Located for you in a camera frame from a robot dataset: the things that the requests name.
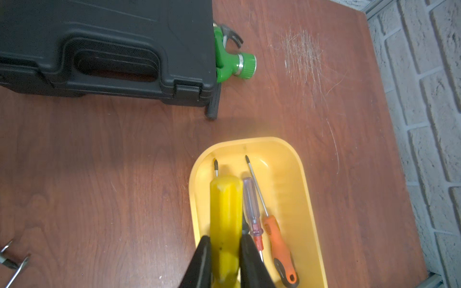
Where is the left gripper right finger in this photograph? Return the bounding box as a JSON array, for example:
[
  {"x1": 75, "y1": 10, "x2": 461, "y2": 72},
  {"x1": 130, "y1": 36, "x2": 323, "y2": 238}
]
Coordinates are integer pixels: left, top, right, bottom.
[{"x1": 240, "y1": 235, "x2": 275, "y2": 288}]

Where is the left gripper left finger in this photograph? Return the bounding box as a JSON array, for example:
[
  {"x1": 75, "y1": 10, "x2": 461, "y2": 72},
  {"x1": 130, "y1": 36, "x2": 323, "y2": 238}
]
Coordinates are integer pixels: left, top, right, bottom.
[{"x1": 179, "y1": 235, "x2": 212, "y2": 288}]

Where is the orange screwdriver long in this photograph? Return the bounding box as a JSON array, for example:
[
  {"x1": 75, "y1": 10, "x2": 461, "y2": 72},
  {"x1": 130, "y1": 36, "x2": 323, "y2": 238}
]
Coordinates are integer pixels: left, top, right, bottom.
[{"x1": 245, "y1": 155, "x2": 300, "y2": 288}]

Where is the blue clear handle screwdriver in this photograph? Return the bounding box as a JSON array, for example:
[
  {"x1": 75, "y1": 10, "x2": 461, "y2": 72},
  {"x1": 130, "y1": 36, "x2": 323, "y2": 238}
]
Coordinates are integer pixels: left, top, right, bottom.
[{"x1": 243, "y1": 177, "x2": 264, "y2": 262}]

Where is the yellow handle screwdriver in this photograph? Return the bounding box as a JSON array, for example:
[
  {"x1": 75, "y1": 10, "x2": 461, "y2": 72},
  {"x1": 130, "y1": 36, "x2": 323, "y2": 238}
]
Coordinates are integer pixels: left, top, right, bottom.
[{"x1": 210, "y1": 175, "x2": 243, "y2": 288}]

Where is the yellow storage box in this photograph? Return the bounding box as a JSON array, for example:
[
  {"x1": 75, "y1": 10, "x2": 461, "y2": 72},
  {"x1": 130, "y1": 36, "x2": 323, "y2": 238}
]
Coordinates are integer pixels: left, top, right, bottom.
[{"x1": 188, "y1": 137, "x2": 328, "y2": 288}]

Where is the orange black screwdriver lower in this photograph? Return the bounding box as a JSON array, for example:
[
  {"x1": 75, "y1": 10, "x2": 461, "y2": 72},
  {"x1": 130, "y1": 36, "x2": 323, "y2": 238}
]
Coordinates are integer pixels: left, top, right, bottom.
[{"x1": 6, "y1": 254, "x2": 31, "y2": 288}]

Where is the orange black screwdriver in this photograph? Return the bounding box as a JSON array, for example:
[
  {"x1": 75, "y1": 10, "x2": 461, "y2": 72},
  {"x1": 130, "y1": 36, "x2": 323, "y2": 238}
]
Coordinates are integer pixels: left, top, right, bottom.
[
  {"x1": 1, "y1": 240, "x2": 19, "y2": 270},
  {"x1": 6, "y1": 254, "x2": 31, "y2": 288}
]

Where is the orange black screwdriver upper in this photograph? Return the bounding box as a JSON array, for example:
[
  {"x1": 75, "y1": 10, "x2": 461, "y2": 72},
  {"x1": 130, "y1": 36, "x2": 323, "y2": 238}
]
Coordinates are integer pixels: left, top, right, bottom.
[{"x1": 1, "y1": 240, "x2": 19, "y2": 270}]

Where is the black plastic tool case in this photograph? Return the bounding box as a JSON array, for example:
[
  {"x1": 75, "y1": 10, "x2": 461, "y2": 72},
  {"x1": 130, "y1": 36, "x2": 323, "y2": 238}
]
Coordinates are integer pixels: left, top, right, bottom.
[{"x1": 1, "y1": 1, "x2": 218, "y2": 106}]

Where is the green hose nozzle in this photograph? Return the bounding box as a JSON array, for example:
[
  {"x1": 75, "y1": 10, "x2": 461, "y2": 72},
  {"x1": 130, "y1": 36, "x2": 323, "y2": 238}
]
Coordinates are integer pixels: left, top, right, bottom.
[{"x1": 205, "y1": 22, "x2": 258, "y2": 121}]

